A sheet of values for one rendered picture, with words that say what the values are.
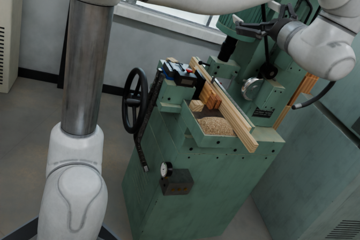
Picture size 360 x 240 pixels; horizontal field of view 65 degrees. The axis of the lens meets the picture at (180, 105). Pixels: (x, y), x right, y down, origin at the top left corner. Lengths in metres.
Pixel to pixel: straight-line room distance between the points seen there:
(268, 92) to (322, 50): 0.53
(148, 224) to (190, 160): 0.46
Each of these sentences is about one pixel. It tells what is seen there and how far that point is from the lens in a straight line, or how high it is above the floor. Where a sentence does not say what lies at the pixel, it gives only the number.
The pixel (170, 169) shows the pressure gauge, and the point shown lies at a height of 0.68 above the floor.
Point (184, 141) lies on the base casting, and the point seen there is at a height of 0.78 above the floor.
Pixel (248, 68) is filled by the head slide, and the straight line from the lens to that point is 1.28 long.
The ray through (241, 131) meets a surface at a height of 0.93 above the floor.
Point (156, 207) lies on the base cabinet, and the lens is 1.46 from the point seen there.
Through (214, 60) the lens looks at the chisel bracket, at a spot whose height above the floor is 1.07.
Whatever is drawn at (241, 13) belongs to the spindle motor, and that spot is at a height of 1.29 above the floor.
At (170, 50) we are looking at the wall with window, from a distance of 2.63.
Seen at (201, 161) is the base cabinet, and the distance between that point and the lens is 1.29.
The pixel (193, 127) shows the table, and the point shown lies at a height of 0.87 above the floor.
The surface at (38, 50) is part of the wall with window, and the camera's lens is 2.67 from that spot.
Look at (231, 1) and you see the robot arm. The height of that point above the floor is 1.38.
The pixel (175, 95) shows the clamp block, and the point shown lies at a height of 0.92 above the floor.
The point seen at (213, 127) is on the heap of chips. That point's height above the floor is 0.92.
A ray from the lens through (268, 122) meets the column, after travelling 1.51.
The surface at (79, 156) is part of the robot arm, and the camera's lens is 0.86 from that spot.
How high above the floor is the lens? 1.45
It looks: 29 degrees down
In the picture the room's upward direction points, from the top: 23 degrees clockwise
